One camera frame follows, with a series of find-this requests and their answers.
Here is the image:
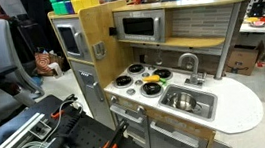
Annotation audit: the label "orange carrot plush toy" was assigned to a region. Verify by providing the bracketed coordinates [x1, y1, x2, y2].
[142, 73, 169, 88]

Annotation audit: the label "hanging toy utensil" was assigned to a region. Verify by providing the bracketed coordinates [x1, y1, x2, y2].
[154, 48, 165, 66]

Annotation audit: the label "wooden toy kitchen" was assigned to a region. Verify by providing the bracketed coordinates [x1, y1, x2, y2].
[47, 0, 265, 148]

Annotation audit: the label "grey toy fridge door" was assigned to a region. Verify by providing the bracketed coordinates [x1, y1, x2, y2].
[69, 56, 117, 135]

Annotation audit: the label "grey toy oven door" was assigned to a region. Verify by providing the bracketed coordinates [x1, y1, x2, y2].
[109, 99, 152, 148]

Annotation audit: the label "silver toy microwave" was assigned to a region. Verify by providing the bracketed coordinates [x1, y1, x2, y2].
[112, 6, 169, 50]

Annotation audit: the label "stainless steel pot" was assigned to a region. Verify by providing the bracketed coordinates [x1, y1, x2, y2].
[166, 89, 204, 115]

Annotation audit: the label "silver toy faucet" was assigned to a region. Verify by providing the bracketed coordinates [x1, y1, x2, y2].
[176, 51, 209, 90]

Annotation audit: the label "grey toy freezer door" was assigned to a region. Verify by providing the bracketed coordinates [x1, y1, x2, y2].
[52, 19, 94, 67]

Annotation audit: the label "grey toy cabinet door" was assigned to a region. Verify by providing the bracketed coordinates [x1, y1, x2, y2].
[146, 110, 212, 148]

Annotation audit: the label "grey toy sink basin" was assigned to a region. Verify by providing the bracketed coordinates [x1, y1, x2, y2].
[156, 79, 221, 128]

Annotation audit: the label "small silver stove knob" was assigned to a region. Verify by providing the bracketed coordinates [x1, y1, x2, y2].
[134, 79, 144, 87]
[125, 88, 137, 97]
[140, 71, 151, 79]

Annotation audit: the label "black perforated base board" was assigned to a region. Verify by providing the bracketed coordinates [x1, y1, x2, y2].
[0, 82, 164, 148]

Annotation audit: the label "orange patterned bag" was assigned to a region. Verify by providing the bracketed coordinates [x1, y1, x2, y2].
[33, 49, 67, 79]

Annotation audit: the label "stacked coloured foam blocks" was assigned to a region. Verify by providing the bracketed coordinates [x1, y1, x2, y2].
[47, 0, 102, 18]

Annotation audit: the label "brown cardboard box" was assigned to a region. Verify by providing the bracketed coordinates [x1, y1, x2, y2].
[224, 40, 265, 79]

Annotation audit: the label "grey office chair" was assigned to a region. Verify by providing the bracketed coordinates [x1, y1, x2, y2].
[0, 14, 46, 111]

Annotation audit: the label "white work table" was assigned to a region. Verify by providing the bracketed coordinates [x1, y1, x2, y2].
[238, 14, 265, 39]

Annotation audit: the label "grey toy wall phone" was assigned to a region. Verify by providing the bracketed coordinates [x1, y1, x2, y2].
[92, 40, 108, 61]

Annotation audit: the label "black clamp orange handle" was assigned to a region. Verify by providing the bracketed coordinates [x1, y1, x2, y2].
[47, 92, 81, 120]
[97, 119, 132, 148]

